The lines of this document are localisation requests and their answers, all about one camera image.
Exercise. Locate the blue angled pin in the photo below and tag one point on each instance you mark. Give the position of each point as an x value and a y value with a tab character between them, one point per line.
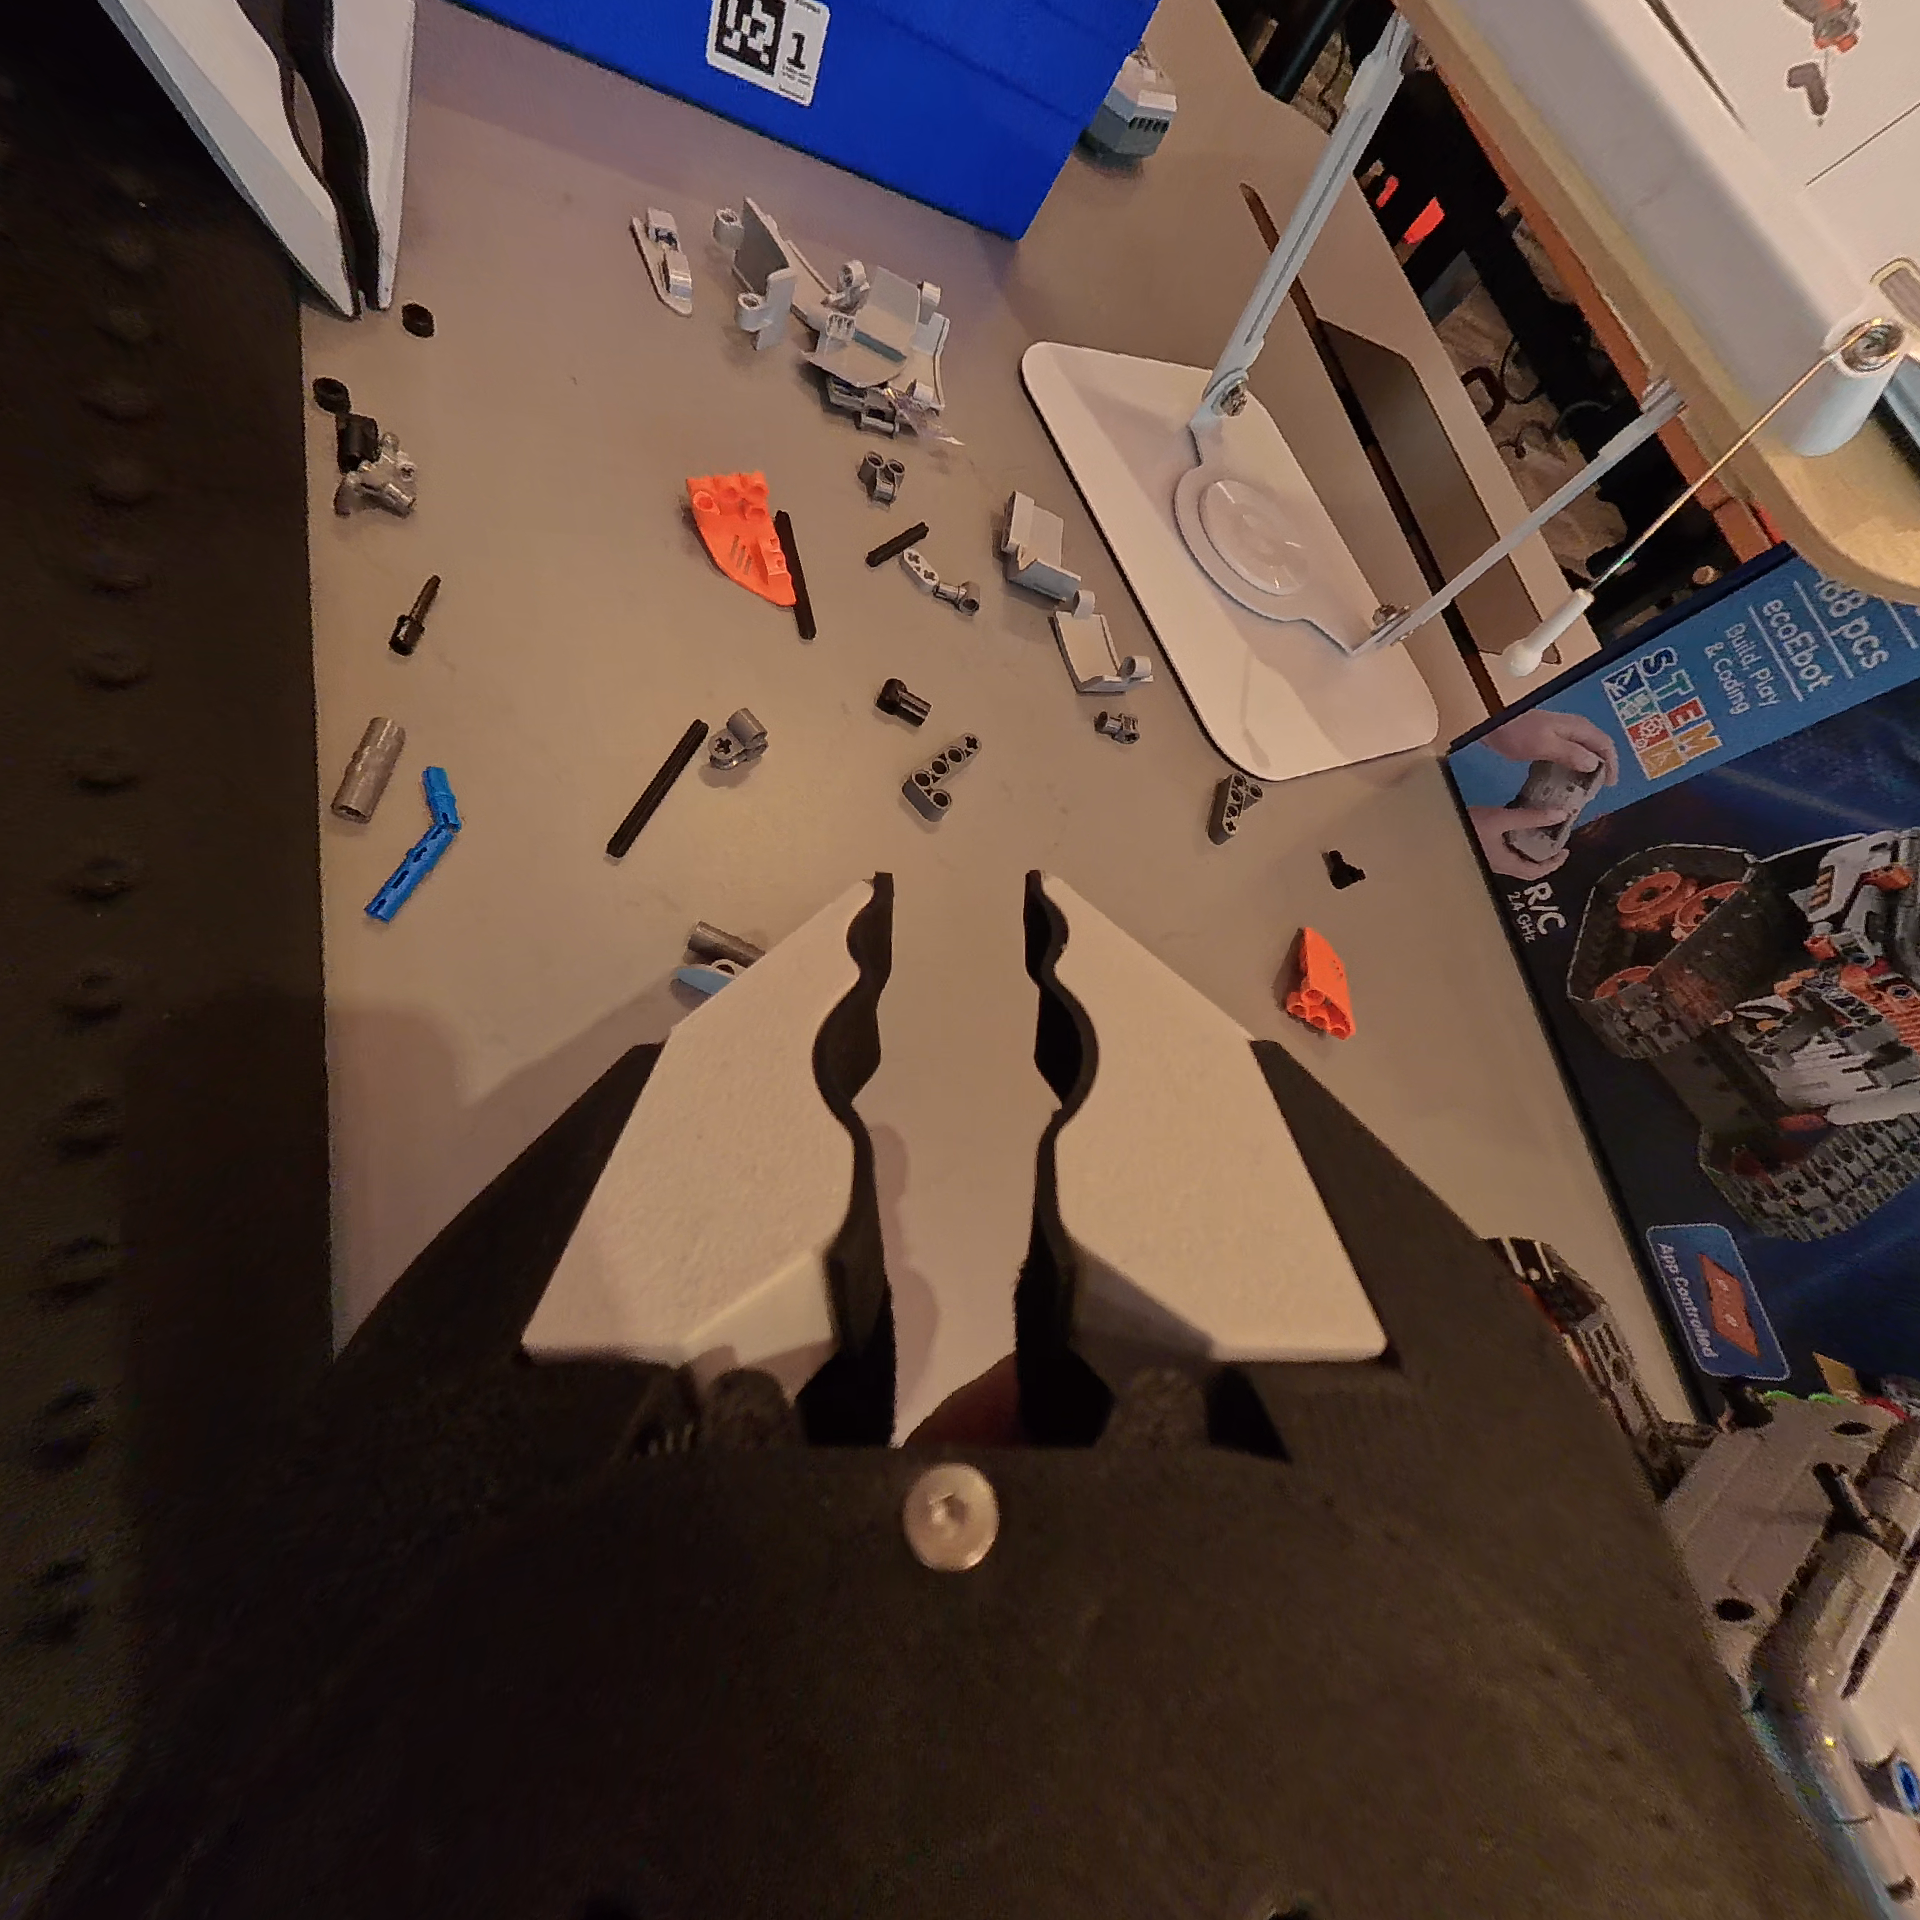
412	842

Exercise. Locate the small orange wedge panel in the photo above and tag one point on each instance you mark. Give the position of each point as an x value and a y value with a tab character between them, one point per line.
1320	983

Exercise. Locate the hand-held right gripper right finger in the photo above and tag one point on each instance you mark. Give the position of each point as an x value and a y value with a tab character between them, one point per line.
1201	1200

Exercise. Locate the small black angled piece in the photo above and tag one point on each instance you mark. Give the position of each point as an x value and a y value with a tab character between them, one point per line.
1342	866

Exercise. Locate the blue tagged plastic bin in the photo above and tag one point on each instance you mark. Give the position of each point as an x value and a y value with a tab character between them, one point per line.
961	91

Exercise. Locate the grey angled beam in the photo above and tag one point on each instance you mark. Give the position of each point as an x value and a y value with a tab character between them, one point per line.
941	776

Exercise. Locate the dark grey short beam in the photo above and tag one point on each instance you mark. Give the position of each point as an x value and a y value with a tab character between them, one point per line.
1233	807

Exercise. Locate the light grey box panel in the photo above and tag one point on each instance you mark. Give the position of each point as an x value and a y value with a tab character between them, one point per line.
1035	548

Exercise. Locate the light grey curved panel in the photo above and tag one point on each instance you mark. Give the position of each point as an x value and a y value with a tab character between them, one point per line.
1095	645

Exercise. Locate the black axle pin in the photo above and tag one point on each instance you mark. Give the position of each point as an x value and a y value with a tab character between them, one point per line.
417	613

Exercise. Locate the grey orange tracked toy robot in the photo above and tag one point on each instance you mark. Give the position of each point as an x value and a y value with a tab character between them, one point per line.
1801	1575

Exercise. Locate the long black axle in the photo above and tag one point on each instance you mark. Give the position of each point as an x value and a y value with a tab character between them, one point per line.
657	789

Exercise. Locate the small clear plastic bag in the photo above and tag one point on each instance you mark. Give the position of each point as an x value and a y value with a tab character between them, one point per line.
922	413

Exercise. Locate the grey block piece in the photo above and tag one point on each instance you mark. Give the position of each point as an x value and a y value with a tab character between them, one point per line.
1133	104

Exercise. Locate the silver tube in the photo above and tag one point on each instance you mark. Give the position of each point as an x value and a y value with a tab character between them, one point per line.
368	765

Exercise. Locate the dark grey pin joiner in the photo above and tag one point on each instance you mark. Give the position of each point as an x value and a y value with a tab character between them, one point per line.
862	403

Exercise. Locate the short black axle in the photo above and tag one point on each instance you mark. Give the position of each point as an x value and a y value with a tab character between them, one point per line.
896	543

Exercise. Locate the blue robot kit box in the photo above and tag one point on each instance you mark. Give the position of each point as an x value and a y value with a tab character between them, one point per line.
1651	1050

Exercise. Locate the silver branched connector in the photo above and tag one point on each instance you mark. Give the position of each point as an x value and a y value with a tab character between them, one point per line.
383	482

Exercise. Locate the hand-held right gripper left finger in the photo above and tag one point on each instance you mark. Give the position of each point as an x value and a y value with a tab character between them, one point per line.
704	1185

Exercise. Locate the dark grey double connector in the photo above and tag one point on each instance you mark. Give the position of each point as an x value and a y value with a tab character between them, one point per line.
881	476

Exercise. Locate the black pin connector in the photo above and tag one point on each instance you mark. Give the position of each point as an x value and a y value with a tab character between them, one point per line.
903	700

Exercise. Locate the grey axle connector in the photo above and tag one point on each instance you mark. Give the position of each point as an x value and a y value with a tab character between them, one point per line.
735	739

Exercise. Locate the black elbow piece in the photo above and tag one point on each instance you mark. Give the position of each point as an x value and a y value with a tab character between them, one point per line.
357	441

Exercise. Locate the grey pin connector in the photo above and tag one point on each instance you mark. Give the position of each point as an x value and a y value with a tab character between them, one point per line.
943	579

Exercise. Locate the narrow light grey panel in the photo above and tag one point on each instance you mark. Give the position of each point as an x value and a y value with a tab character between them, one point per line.
660	259

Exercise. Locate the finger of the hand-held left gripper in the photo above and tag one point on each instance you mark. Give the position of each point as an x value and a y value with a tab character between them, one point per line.
224	104
386	121

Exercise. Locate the large orange wedge panel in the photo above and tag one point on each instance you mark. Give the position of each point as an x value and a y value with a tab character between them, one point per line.
742	536

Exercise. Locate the pile of light grey panels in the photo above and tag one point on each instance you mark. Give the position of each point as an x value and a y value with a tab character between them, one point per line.
870	323

